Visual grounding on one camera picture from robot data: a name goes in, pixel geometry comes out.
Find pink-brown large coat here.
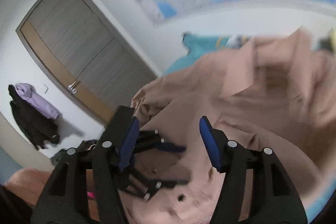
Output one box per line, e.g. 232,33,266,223
121,30,335,223

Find black hanging jacket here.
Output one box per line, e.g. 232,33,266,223
8,85,60,150

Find teal and grey bedsheet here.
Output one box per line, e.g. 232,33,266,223
163,33,251,75

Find grey wooden door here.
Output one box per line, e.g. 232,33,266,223
16,0,155,124

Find lilac hanging garment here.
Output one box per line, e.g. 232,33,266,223
15,83,59,120

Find silver door handle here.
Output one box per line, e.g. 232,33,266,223
68,81,79,94

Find white wall switch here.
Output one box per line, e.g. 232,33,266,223
41,84,49,94

